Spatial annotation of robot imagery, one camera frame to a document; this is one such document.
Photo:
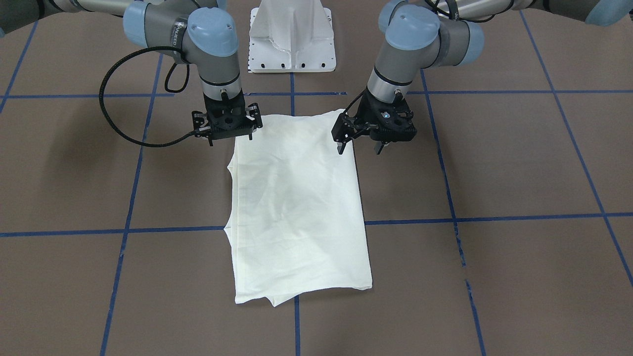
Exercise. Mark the cream long-sleeve cat shirt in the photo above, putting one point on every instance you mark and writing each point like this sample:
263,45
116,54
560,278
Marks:
296,222

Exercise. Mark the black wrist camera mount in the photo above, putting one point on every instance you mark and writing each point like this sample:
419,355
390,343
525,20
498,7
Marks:
394,127
201,125

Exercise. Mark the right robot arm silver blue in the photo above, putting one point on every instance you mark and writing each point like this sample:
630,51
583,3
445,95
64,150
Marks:
193,32

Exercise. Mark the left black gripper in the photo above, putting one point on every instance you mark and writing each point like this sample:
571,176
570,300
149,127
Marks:
359,114

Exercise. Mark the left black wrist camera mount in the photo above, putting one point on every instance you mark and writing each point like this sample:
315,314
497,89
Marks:
394,127

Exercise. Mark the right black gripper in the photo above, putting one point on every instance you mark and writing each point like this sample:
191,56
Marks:
199,120

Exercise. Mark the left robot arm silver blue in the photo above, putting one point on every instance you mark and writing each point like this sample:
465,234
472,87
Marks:
438,33

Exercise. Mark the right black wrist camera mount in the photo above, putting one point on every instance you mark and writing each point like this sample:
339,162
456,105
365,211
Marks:
201,125

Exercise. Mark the white central support column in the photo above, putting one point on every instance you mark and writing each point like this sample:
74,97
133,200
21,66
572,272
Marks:
291,36

